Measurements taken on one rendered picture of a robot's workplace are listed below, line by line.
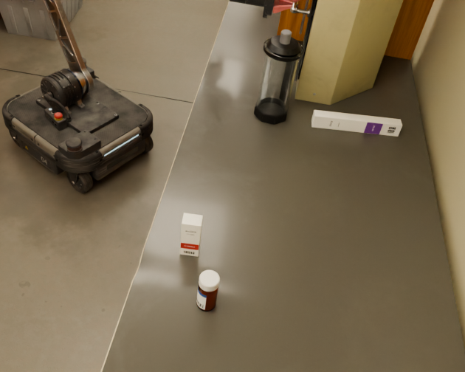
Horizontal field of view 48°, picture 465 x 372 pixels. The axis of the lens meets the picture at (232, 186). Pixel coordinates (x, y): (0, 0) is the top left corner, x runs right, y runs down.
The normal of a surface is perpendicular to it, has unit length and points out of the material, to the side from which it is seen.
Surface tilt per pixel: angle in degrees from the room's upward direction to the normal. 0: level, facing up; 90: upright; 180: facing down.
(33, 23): 96
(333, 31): 90
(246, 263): 0
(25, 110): 0
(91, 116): 0
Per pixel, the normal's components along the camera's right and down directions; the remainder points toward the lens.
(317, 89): -0.15, 0.69
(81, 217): 0.11, -0.70
